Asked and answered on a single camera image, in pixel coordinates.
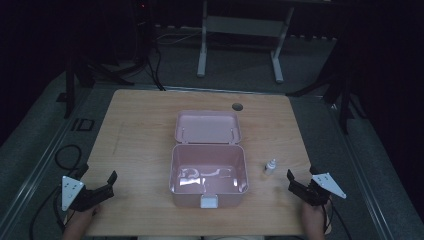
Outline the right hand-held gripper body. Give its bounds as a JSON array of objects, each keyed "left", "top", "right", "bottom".
[{"left": 287, "top": 165, "right": 347, "bottom": 207}]

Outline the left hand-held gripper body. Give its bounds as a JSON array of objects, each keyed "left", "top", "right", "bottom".
[{"left": 61, "top": 163, "right": 115, "bottom": 212}]

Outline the small white bottle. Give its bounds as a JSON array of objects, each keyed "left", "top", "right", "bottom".
[{"left": 263, "top": 158, "right": 278, "bottom": 177}]

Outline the pink plastic storage box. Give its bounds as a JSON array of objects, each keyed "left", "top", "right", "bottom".
[{"left": 168, "top": 109, "right": 250, "bottom": 210}]

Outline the person's right hand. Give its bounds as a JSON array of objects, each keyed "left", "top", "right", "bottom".
[{"left": 301, "top": 201, "right": 327, "bottom": 234}]

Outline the person's left hand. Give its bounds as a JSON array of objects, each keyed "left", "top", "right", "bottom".
[{"left": 65, "top": 204, "right": 102, "bottom": 234}]

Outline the black floor socket plate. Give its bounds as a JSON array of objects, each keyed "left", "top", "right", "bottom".
[{"left": 70, "top": 117, "right": 96, "bottom": 132}]

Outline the black stand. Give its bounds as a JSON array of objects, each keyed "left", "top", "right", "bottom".
[
  {"left": 286, "top": 36, "right": 368, "bottom": 136},
  {"left": 63, "top": 33, "right": 149, "bottom": 119}
]

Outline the white metal stand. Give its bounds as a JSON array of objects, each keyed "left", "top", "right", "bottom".
[{"left": 196, "top": 0, "right": 296, "bottom": 84}]

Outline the black cable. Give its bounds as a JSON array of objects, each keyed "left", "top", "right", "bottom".
[
  {"left": 322, "top": 196, "right": 353, "bottom": 240},
  {"left": 29, "top": 144, "right": 83, "bottom": 240},
  {"left": 146, "top": 33, "right": 167, "bottom": 92}
]

